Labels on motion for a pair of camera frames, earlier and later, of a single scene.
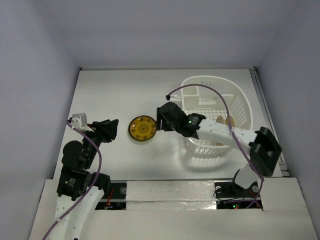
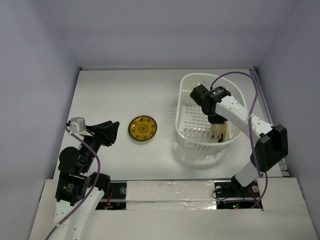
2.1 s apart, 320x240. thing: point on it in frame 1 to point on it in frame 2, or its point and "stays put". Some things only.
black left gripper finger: x=105 y=125 stays put
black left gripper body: x=96 y=134 stays put
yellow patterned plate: x=142 y=128 stays put
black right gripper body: x=167 y=117 to x=217 y=119
